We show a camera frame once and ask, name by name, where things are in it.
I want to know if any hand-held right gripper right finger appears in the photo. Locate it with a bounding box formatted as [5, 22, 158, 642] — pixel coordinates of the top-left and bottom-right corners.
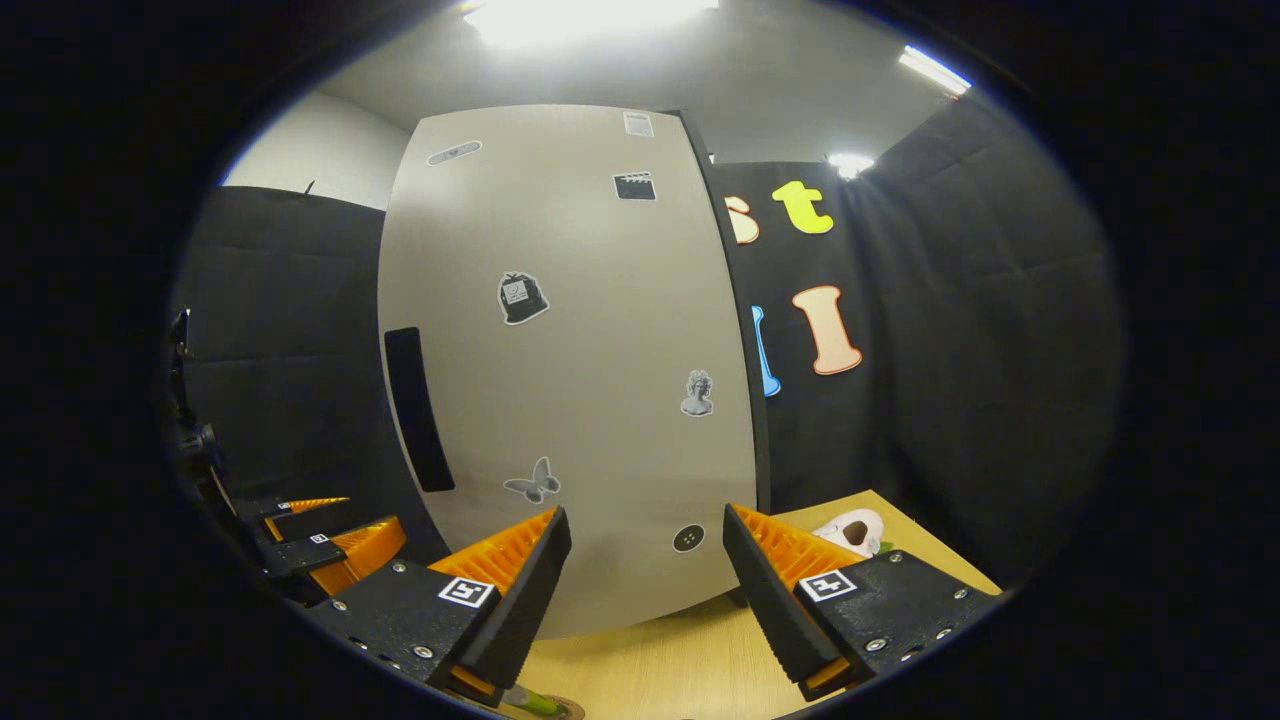
[722, 503, 1004, 701]

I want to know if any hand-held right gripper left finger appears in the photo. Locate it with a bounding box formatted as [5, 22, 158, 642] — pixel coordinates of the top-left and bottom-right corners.
[300, 505, 573, 709]

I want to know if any green label plastic bottle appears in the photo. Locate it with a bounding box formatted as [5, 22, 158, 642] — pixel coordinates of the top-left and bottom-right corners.
[502, 685, 561, 717]

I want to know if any round brown coaster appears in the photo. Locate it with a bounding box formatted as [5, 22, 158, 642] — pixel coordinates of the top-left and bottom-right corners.
[500, 695, 587, 720]

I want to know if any beige cabinet door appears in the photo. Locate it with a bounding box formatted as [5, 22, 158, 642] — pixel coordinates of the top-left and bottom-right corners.
[377, 103, 761, 641]

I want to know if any dark grey cabinet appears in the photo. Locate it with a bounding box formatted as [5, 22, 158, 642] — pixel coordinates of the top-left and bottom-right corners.
[660, 108, 777, 609]

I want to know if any pink round pot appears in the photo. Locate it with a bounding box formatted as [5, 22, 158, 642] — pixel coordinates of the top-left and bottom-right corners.
[812, 508, 890, 560]

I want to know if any black backdrop cloth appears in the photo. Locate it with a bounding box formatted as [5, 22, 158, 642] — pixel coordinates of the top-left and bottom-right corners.
[170, 95, 1127, 593]

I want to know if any black cabinet door handle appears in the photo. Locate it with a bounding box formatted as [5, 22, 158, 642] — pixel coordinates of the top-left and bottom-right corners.
[384, 326, 457, 495]

